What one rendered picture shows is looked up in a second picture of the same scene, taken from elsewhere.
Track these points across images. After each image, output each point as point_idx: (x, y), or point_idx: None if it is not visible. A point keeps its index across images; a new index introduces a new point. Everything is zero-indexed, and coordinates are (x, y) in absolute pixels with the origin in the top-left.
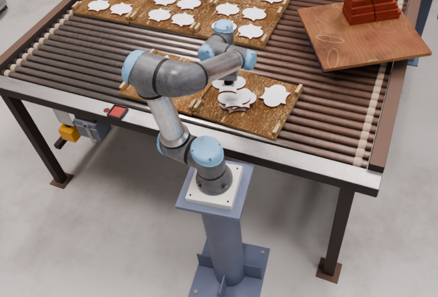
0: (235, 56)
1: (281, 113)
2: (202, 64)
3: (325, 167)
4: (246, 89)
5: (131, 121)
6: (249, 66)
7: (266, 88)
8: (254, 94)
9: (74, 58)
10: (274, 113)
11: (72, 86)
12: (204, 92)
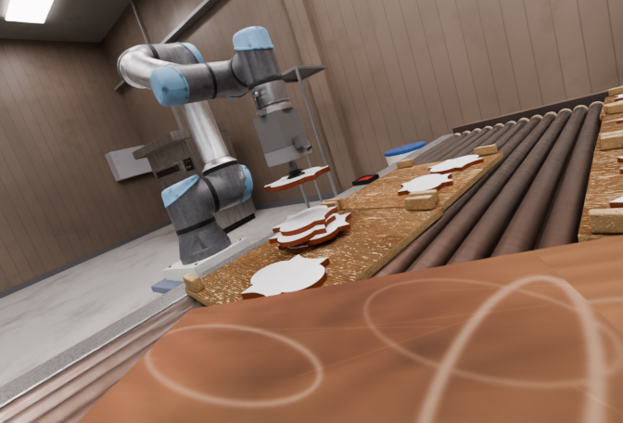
0: (153, 67)
1: (229, 293)
2: (127, 53)
3: (41, 370)
4: (322, 226)
5: (347, 190)
6: (154, 94)
7: (321, 259)
8: (297, 237)
9: (479, 138)
10: (242, 282)
11: (426, 155)
12: (364, 207)
